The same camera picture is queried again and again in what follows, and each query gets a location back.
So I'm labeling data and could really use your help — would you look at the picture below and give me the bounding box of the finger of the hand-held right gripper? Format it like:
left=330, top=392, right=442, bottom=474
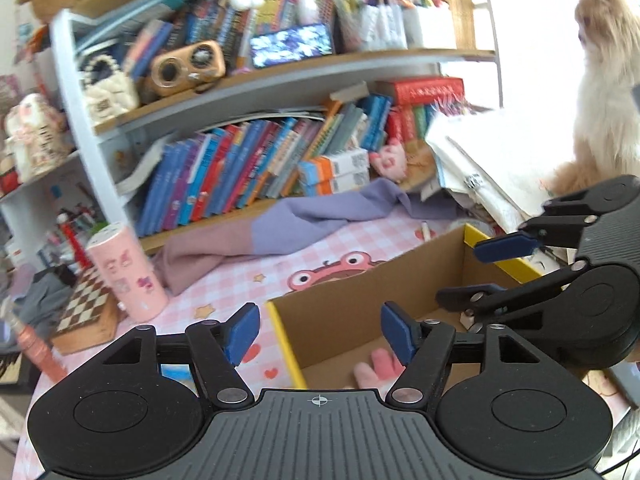
left=436, top=262, right=592, bottom=334
left=472, top=185, right=606, bottom=264

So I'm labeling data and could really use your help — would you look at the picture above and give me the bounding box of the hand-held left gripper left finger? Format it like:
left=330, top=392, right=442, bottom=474
left=102, top=303, right=261, bottom=407

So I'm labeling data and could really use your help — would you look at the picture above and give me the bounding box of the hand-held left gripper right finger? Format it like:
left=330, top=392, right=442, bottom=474
left=380, top=301, right=544, bottom=407

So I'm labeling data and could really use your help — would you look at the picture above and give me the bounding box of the pink soft toy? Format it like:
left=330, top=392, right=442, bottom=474
left=352, top=347, right=408, bottom=391

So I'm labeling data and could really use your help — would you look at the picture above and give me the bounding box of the yellow-edged cardboard box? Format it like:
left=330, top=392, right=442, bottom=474
left=265, top=224, right=557, bottom=392

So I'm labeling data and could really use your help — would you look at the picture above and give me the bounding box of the pink cylinder container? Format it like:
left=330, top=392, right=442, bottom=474
left=85, top=222, right=170, bottom=320

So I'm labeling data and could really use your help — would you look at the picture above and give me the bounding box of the pink checkered tablecloth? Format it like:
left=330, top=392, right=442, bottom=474
left=15, top=204, right=481, bottom=461

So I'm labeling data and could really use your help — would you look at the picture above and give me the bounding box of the pile of white papers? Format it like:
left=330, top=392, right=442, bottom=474
left=424, top=107, right=568, bottom=237

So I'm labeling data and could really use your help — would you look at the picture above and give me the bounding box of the purple and pink cloth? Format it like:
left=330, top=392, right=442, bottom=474
left=150, top=177, right=453, bottom=297

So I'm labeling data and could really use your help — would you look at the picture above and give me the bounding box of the pink pig plush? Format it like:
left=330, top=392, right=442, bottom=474
left=369, top=142, right=409, bottom=184

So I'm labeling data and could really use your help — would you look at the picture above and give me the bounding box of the orange and white carton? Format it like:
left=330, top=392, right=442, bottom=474
left=302, top=170, right=372, bottom=197
left=298, top=148, right=371, bottom=184

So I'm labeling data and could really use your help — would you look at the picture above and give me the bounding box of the wooden chessboard box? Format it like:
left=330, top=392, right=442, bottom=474
left=50, top=265, right=122, bottom=357

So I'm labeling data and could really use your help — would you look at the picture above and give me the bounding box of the long row of blue books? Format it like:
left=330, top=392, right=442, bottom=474
left=134, top=104, right=397, bottom=239

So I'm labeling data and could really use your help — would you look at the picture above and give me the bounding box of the thick red dictionary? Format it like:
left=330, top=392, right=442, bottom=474
left=375, top=77, right=467, bottom=109

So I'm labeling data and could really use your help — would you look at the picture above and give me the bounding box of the cream long-haired cat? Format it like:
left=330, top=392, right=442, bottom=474
left=541, top=0, right=640, bottom=197

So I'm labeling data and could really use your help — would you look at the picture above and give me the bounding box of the grey cloth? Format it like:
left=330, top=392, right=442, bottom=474
left=17, top=269, right=77, bottom=322

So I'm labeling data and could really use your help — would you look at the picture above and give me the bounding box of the pink tube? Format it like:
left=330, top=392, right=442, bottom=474
left=12, top=319, right=69, bottom=384

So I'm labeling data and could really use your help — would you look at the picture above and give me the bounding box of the white and wood bookshelf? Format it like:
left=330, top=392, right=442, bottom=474
left=49, top=0, right=497, bottom=257

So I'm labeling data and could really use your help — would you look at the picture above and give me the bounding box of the wooden retro radio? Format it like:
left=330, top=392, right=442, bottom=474
left=150, top=39, right=227, bottom=95

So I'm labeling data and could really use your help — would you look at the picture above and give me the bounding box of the white quilted handbag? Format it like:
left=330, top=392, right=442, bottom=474
left=79, top=54, right=142, bottom=122

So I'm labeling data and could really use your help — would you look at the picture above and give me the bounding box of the pink and white figurine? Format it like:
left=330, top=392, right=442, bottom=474
left=4, top=92, right=74, bottom=182

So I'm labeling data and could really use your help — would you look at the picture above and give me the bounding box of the smartphone with lit screen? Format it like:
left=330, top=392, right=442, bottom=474
left=248, top=23, right=335, bottom=69

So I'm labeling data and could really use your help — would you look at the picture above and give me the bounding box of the white bottle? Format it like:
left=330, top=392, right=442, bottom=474
left=297, top=0, right=321, bottom=27

